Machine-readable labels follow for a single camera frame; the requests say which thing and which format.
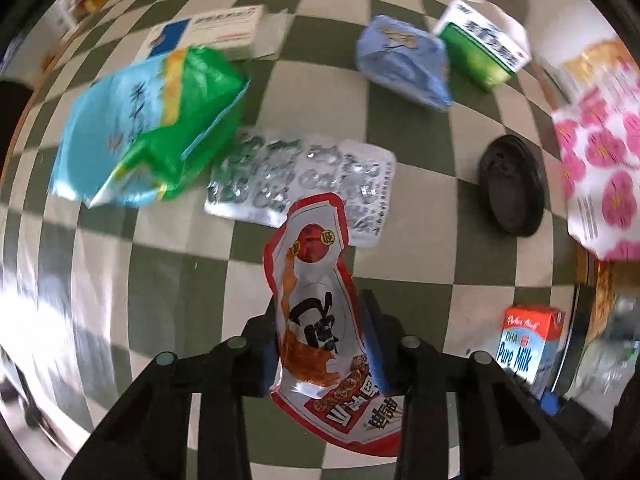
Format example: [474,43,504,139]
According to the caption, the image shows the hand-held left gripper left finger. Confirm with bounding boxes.
[62,295,281,480]

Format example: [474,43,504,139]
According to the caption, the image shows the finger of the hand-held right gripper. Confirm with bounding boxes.
[539,391,608,456]

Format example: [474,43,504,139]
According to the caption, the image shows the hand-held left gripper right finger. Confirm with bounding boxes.
[360,289,586,480]

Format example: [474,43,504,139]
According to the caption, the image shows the blue red milk carton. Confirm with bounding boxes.
[495,305,568,401]

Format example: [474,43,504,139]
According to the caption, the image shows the red white snack packet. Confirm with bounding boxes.
[263,192,405,457]

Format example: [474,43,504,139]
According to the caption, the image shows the silver white blister pack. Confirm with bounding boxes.
[287,137,397,248]

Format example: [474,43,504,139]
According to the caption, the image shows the silver green blister pack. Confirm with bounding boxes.
[204,130,306,226]

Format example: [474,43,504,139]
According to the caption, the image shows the black round lid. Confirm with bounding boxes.
[477,135,547,237]

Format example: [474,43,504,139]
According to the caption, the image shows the green blue plastic bag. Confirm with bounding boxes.
[48,46,251,209]

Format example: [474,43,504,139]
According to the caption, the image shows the light blue tissue packet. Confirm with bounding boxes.
[355,15,453,112]

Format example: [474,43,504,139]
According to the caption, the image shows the green white carton box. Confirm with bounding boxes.
[434,0,532,93]

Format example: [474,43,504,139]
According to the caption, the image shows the white paper leaflet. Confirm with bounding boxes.
[251,9,289,59]

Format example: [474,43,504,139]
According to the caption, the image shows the white blue medicine box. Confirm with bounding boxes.
[135,4,268,63]

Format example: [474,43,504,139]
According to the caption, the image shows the crumpled clear plastic bottle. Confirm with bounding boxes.
[575,300,640,411]

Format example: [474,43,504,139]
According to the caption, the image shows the green white checkered table mat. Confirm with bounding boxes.
[0,0,601,480]

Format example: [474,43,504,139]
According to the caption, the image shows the orange snack box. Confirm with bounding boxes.
[575,247,618,346]

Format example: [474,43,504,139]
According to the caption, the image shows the pink floral box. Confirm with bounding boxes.
[551,55,640,261]

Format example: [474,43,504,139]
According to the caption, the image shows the yellow snack bag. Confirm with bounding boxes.
[560,40,632,86]

